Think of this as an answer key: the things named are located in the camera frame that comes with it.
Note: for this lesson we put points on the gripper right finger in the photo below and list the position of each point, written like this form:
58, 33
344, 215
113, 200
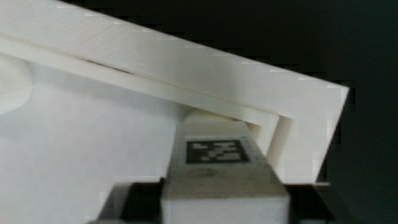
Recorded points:
310, 209

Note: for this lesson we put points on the white table leg with tag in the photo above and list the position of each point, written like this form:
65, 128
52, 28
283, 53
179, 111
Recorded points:
223, 189

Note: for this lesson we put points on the white square table top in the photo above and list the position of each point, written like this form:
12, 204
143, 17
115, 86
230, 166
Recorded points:
102, 83

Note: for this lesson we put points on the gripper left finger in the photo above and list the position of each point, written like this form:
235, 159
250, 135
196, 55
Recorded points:
132, 205

